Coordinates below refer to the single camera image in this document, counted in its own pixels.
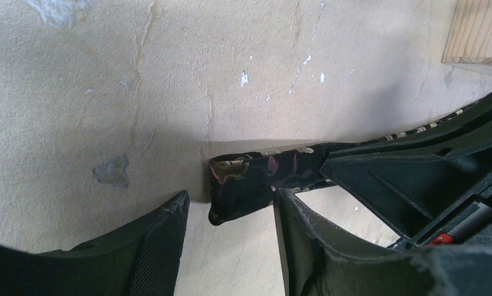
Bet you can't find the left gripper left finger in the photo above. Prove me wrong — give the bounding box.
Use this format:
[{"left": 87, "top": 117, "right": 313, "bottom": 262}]
[{"left": 0, "top": 191, "right": 190, "bottom": 295}]

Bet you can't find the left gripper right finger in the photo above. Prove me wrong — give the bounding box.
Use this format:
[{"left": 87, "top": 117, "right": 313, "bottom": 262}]
[{"left": 273, "top": 189, "right": 492, "bottom": 295}]

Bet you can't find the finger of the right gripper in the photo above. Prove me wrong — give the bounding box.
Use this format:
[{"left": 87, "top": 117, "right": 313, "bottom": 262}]
[{"left": 320, "top": 92, "right": 492, "bottom": 246}]

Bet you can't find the black floral tie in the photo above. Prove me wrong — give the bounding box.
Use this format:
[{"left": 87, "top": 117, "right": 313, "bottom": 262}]
[{"left": 208, "top": 104, "right": 481, "bottom": 226}]

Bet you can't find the wooden compartment tray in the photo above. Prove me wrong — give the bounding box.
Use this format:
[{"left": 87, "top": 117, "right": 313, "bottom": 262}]
[{"left": 441, "top": 1, "right": 492, "bottom": 75}]

